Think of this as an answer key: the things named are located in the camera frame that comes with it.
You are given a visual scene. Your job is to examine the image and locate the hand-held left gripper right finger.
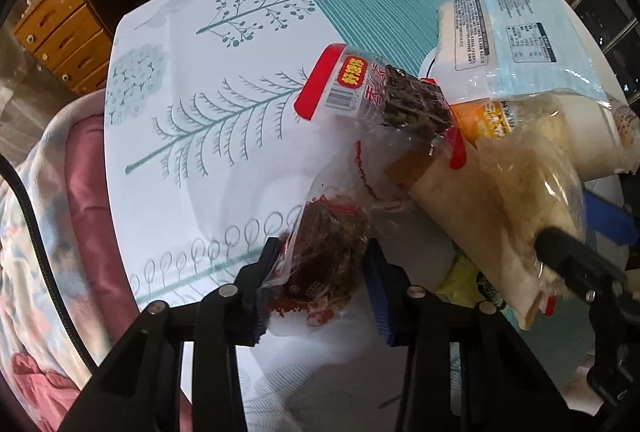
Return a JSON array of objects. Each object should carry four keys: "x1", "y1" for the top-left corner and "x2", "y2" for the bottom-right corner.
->
[{"x1": 362, "y1": 242, "x2": 571, "y2": 432}]

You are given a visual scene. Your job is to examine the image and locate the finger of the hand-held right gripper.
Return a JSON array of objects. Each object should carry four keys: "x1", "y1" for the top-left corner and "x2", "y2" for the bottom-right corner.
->
[
  {"x1": 582, "y1": 191, "x2": 640, "y2": 263},
  {"x1": 534, "y1": 226, "x2": 628, "y2": 304}
]

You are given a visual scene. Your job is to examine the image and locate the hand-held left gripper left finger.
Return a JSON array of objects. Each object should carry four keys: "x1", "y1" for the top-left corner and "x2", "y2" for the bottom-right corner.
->
[{"x1": 70, "y1": 236, "x2": 282, "y2": 432}]

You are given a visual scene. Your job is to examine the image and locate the clear dark dried-fruit packet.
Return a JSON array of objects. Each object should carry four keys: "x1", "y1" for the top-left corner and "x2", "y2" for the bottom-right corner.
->
[{"x1": 260, "y1": 152, "x2": 416, "y2": 338}]

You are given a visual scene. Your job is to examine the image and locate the beige bread packet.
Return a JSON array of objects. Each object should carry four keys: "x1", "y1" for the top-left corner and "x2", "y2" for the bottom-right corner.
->
[{"x1": 407, "y1": 97, "x2": 588, "y2": 330}]

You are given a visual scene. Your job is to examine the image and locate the light blue snack packet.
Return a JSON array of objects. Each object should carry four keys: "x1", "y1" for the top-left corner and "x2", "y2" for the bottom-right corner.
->
[{"x1": 432, "y1": 0, "x2": 640, "y2": 175}]

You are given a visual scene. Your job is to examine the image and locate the green snack packet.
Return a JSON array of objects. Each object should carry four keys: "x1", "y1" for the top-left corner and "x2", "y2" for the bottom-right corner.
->
[{"x1": 435, "y1": 252, "x2": 511, "y2": 313}]

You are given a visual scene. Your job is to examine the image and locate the red-labelled clear date packet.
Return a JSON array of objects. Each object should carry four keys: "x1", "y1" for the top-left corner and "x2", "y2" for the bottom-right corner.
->
[{"x1": 294, "y1": 43, "x2": 468, "y2": 173}]

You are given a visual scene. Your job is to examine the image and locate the rumpled pink cloth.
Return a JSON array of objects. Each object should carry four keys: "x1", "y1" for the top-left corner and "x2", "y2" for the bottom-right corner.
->
[{"x1": 10, "y1": 352, "x2": 83, "y2": 408}]

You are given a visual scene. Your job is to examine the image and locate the pastel floral blanket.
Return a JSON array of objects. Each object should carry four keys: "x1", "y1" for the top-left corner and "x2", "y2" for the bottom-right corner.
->
[{"x1": 0, "y1": 147, "x2": 101, "y2": 413}]

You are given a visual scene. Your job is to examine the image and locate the black cable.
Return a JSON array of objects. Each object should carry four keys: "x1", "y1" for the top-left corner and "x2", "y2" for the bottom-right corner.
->
[{"x1": 0, "y1": 159, "x2": 98, "y2": 370}]

